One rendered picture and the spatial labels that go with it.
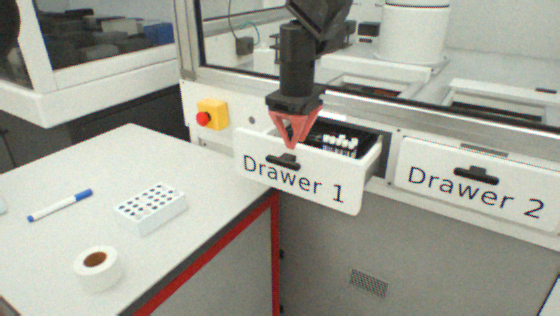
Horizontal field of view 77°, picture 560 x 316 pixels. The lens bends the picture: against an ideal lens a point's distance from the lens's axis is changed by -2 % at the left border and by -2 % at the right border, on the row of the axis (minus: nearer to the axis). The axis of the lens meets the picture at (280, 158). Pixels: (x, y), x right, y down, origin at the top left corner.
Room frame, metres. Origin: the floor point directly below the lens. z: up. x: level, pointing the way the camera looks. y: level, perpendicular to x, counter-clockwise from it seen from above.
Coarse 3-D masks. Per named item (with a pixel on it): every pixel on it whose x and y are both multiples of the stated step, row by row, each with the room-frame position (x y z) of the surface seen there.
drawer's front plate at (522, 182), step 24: (408, 144) 0.63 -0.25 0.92; (432, 144) 0.62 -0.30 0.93; (408, 168) 0.63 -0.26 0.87; (432, 168) 0.60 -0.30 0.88; (504, 168) 0.54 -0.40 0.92; (528, 168) 0.52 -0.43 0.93; (432, 192) 0.60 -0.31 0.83; (456, 192) 0.57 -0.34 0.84; (480, 192) 0.55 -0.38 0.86; (504, 192) 0.53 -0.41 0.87; (528, 192) 0.51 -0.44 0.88; (552, 192) 0.50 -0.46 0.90; (504, 216) 0.53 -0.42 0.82; (528, 216) 0.51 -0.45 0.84; (552, 216) 0.49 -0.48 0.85
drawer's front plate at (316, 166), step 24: (240, 144) 0.68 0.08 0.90; (264, 144) 0.64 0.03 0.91; (240, 168) 0.68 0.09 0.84; (264, 168) 0.64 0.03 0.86; (312, 168) 0.58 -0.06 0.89; (336, 168) 0.56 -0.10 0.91; (360, 168) 0.53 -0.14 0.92; (312, 192) 0.58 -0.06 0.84; (336, 192) 0.56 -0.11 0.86; (360, 192) 0.54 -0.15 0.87
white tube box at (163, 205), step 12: (144, 192) 0.64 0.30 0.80; (156, 192) 0.65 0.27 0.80; (168, 192) 0.65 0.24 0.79; (180, 192) 0.64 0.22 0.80; (120, 204) 0.60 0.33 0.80; (132, 204) 0.60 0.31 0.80; (144, 204) 0.60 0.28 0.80; (156, 204) 0.60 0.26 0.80; (168, 204) 0.60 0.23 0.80; (180, 204) 0.62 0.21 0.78; (120, 216) 0.57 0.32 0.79; (132, 216) 0.56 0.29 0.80; (144, 216) 0.56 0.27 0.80; (156, 216) 0.57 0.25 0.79; (168, 216) 0.60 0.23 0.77; (132, 228) 0.55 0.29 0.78; (144, 228) 0.55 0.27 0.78
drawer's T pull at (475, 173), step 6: (456, 168) 0.55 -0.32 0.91; (474, 168) 0.55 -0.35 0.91; (480, 168) 0.55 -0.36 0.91; (456, 174) 0.55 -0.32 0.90; (462, 174) 0.54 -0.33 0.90; (468, 174) 0.54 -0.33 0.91; (474, 174) 0.53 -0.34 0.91; (480, 174) 0.53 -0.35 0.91; (486, 174) 0.53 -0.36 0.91; (480, 180) 0.53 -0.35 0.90; (486, 180) 0.52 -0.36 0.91; (492, 180) 0.52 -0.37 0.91; (498, 180) 0.51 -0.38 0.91
